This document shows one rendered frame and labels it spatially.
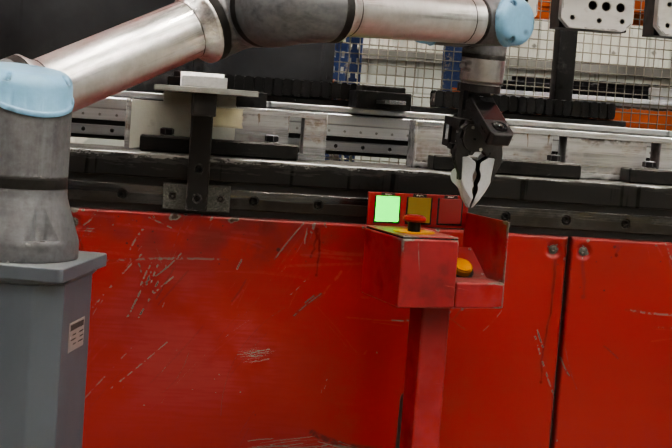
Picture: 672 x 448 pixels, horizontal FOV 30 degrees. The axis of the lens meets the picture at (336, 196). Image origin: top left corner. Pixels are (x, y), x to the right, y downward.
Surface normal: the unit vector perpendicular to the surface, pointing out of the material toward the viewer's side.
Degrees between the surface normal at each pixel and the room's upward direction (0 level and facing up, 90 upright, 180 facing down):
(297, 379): 90
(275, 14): 105
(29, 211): 72
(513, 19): 90
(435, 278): 90
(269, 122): 90
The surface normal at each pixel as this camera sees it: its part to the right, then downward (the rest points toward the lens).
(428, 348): 0.37, 0.09
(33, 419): 0.62, 0.10
